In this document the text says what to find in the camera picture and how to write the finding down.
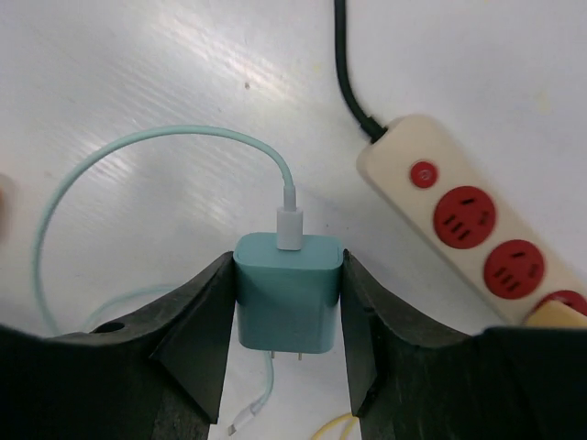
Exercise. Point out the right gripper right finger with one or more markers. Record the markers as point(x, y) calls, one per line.
point(411, 377)

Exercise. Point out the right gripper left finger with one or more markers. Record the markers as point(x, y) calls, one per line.
point(156, 373)

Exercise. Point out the yellow charger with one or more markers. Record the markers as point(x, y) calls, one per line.
point(555, 314)

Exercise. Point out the teal charger with cable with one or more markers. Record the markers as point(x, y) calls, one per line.
point(288, 287)

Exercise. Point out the beige red power strip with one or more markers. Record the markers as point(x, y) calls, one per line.
point(422, 171)

